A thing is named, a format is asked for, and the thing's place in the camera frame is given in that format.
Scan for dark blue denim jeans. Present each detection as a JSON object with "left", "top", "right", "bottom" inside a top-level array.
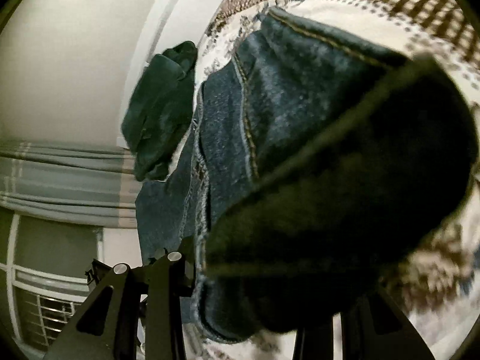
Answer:
[{"left": 134, "top": 5, "right": 479, "bottom": 344}]

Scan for floral white bedspread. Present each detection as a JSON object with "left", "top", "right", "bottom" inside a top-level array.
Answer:
[{"left": 181, "top": 0, "right": 480, "bottom": 360}]

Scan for grey striped curtain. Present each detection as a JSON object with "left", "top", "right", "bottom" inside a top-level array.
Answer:
[{"left": 1, "top": 139, "right": 141, "bottom": 228}]

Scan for dark green blanket pile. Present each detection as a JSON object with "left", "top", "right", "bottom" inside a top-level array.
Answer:
[{"left": 121, "top": 41, "right": 198, "bottom": 181}]

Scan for white bed headboard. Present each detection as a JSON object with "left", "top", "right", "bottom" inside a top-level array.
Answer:
[{"left": 115, "top": 0, "right": 238, "bottom": 149}]

